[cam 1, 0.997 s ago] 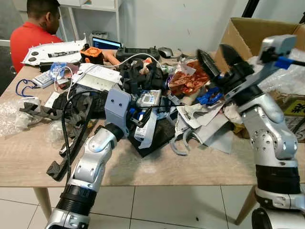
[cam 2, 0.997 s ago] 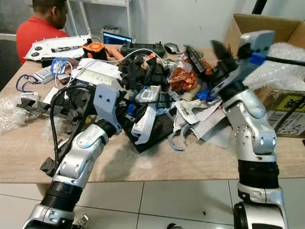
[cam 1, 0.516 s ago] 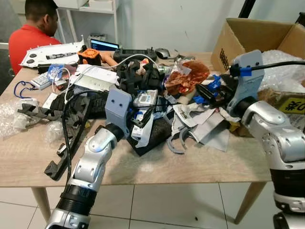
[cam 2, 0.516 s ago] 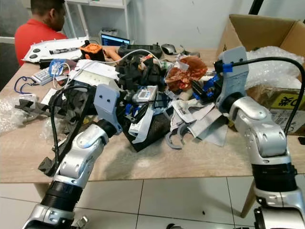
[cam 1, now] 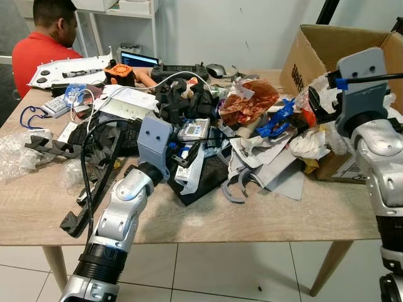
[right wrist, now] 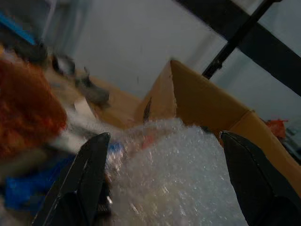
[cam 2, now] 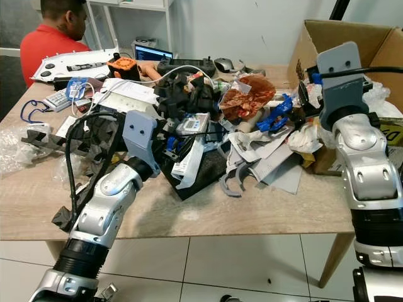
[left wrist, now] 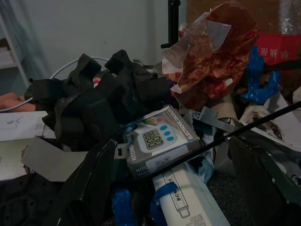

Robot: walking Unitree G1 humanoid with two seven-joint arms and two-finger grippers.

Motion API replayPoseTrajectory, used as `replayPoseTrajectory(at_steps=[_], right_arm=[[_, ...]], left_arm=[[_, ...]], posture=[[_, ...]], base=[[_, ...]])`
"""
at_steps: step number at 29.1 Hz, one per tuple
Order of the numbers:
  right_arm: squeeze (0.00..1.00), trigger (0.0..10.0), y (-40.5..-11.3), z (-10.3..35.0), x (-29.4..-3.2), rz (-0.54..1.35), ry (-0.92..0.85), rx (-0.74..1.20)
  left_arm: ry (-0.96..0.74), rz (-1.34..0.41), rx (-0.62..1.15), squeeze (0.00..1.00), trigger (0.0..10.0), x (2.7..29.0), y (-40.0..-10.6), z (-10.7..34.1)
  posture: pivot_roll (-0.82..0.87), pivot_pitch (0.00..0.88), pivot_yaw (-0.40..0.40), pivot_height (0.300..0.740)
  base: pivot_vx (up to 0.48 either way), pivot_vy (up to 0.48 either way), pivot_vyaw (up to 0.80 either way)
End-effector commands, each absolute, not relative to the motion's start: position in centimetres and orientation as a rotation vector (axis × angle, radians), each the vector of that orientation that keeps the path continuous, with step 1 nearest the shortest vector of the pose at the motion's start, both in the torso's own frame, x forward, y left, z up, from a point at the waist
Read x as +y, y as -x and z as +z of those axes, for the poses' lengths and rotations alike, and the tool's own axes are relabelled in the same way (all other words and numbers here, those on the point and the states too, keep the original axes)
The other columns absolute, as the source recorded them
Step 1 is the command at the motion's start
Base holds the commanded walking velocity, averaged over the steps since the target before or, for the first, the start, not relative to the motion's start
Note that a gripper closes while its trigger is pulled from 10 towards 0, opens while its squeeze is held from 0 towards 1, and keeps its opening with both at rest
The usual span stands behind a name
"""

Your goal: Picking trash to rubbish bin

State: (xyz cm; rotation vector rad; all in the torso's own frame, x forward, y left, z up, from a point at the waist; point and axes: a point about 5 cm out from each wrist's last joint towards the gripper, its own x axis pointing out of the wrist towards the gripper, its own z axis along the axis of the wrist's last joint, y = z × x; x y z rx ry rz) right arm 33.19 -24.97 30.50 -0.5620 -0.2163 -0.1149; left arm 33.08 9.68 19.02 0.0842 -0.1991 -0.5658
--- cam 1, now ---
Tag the white flat paper box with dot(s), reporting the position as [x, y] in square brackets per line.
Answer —
[129, 102]

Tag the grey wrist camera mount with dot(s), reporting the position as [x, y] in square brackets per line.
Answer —
[153, 139]
[362, 82]

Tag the person in red shirt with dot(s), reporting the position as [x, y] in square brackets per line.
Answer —
[39, 53]

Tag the grey computer mouse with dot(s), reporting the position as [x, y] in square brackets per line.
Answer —
[216, 70]

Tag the crumpled white plastic bag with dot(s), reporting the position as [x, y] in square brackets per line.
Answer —
[308, 143]

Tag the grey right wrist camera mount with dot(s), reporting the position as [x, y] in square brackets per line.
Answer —
[362, 82]

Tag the black slanted bar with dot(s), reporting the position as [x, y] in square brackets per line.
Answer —
[327, 11]

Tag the white perforated shell panel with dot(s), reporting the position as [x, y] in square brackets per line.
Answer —
[66, 68]

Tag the grey flat sheet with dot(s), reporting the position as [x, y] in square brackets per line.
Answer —
[286, 179]

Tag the clear plastic bag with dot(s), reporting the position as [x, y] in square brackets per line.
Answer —
[16, 154]

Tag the blue and white card pack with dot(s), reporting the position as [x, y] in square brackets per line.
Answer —
[75, 94]

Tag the orange and black device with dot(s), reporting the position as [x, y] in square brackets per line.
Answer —
[119, 73]

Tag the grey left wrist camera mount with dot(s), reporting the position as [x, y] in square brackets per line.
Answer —
[153, 139]

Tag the black foam block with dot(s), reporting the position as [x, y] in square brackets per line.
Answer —
[211, 179]

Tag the large open cardboard box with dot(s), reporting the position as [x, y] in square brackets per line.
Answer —
[321, 50]

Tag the pile of black printed parts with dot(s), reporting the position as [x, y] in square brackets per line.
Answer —
[182, 100]

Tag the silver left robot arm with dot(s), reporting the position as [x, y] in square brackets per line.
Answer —
[119, 211]

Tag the open laptop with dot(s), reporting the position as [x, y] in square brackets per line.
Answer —
[140, 60]

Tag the wooden table leg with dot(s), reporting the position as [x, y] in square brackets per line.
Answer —
[330, 267]
[55, 267]

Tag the white metal shelf rack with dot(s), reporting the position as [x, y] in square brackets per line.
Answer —
[116, 9]

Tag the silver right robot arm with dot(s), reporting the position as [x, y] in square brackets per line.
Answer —
[381, 163]

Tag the grey printed claw part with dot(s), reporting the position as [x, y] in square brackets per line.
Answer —
[234, 189]

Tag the white meter with display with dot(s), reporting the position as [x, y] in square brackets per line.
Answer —
[192, 130]

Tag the crumpled brown plastic bag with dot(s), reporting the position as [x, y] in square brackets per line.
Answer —
[249, 104]

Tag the small black plastic piece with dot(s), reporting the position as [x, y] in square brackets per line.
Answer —
[72, 224]

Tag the white keypad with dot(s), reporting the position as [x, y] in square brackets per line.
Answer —
[56, 106]

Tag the black remote controller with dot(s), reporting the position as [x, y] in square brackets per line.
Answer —
[179, 72]

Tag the small brown cardboard box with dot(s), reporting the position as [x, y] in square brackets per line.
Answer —
[340, 168]

